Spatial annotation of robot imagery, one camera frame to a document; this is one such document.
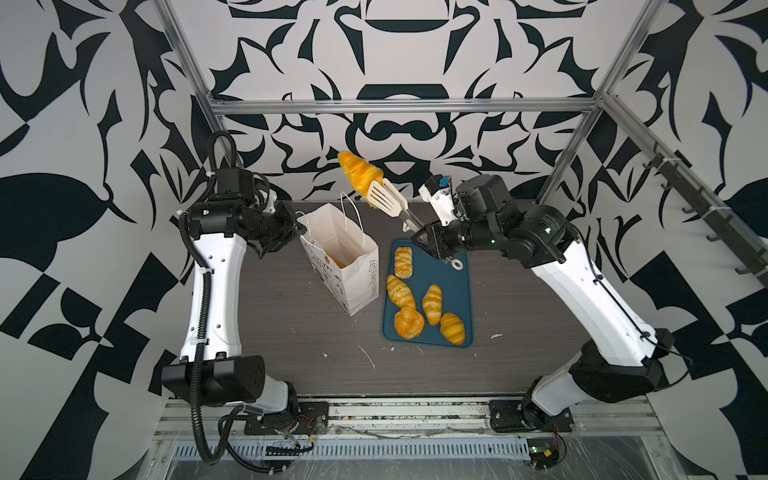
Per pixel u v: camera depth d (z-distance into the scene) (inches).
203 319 15.7
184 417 30.3
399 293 35.9
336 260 38.6
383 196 24.8
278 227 23.9
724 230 21.7
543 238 15.7
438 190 20.9
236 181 20.7
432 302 35.4
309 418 28.7
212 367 15.1
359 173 25.0
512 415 29.2
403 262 38.3
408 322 33.6
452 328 33.4
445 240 21.0
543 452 28.0
